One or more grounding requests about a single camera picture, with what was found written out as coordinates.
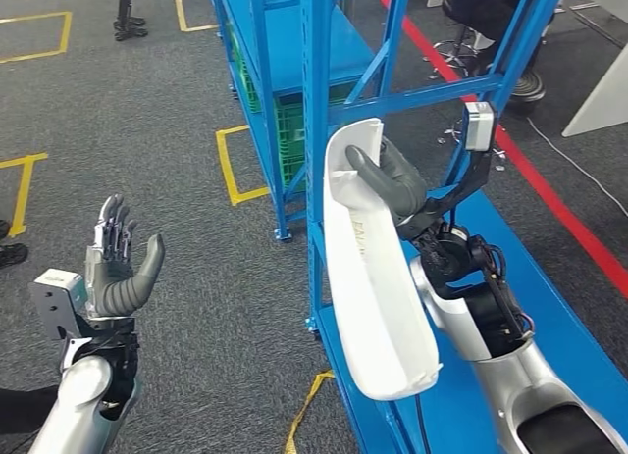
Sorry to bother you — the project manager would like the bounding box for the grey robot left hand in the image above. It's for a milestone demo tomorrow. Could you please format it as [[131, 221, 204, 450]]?
[[84, 194, 167, 319]]

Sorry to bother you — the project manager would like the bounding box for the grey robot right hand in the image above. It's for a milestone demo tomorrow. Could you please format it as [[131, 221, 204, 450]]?
[[344, 137, 429, 227]]

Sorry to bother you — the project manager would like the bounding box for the white plastic shell part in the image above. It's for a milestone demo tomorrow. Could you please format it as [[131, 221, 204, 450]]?
[[322, 118, 443, 402]]

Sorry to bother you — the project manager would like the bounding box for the blue metal shelf rack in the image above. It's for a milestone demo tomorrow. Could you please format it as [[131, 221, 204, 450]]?
[[300, 0, 628, 454], [206, 0, 378, 243]]

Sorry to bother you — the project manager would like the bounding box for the yellow floor tape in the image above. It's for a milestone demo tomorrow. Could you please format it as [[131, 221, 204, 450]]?
[[0, 11, 73, 65], [174, 0, 219, 33], [285, 371, 336, 454], [216, 125, 271, 207], [0, 153, 49, 238]]

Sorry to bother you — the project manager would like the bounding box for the green plastic crate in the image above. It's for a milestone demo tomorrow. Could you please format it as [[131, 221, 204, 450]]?
[[229, 31, 307, 194]]

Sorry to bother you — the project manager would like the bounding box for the red barrier belt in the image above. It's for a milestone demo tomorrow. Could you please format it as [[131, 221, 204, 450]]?
[[376, 0, 628, 300]]

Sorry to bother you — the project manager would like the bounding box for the black stand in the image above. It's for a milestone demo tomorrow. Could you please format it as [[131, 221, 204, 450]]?
[[113, 0, 148, 42]]

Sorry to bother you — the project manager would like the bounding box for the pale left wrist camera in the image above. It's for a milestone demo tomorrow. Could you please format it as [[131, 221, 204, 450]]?
[[28, 268, 90, 342]]

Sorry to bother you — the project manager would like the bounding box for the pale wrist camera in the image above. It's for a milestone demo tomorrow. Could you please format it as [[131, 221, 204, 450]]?
[[463, 101, 496, 154], [28, 268, 90, 342]]

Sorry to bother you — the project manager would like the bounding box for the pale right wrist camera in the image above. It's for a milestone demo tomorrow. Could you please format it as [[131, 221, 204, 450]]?
[[463, 101, 496, 154]]

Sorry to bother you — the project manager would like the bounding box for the white floor cable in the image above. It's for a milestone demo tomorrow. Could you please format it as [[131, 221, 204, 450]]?
[[528, 116, 628, 219]]

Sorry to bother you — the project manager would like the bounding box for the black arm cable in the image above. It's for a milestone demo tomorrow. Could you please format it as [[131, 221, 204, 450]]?
[[414, 395, 433, 454]]

